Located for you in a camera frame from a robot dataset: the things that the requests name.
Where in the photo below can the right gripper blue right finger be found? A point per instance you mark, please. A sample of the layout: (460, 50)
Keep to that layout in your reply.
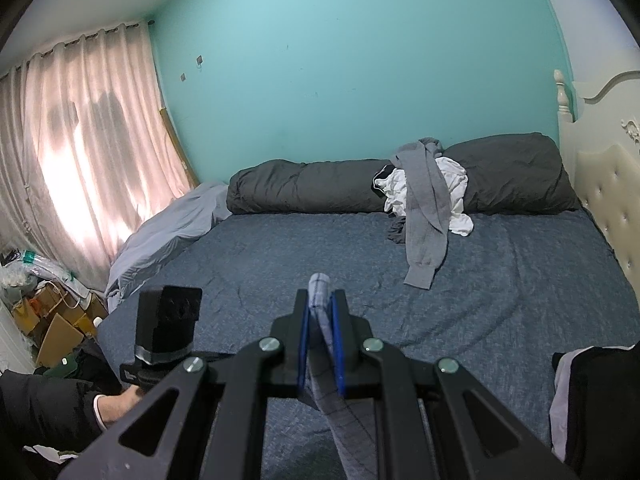
(357, 375)

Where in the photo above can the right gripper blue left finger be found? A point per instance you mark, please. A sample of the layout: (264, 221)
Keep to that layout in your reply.
(288, 363)

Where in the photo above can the blue plaid shorts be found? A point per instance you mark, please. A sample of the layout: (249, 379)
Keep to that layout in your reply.
(351, 422)

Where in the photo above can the left forearm black sleeve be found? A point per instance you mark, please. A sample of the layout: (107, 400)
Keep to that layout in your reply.
(51, 411)

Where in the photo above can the left hand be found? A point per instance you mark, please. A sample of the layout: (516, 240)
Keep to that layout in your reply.
(109, 409)

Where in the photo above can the light grey pillow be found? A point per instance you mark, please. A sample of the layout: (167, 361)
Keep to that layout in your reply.
(163, 237)

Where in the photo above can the cardboard boxes clutter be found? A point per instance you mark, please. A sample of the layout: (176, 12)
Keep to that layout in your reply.
(46, 312)

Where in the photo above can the dark grey small garment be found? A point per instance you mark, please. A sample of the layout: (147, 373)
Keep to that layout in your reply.
(397, 231)

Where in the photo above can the grey sweater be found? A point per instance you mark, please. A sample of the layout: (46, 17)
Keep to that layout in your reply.
(427, 210)

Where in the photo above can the pink curtain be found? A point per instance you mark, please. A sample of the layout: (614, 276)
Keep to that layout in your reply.
(85, 155)

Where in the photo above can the dark blue bedspread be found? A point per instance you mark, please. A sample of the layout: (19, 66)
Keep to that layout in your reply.
(508, 297)

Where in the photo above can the white crumpled garment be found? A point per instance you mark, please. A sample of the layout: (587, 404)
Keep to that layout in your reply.
(390, 183)

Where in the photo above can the black folded garment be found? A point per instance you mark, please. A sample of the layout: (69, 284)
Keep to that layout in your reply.
(603, 414)

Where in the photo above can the dark grey rolled duvet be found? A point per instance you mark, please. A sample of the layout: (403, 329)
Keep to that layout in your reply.
(514, 173)

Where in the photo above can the cream tufted headboard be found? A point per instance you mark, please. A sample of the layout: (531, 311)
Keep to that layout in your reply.
(599, 146)

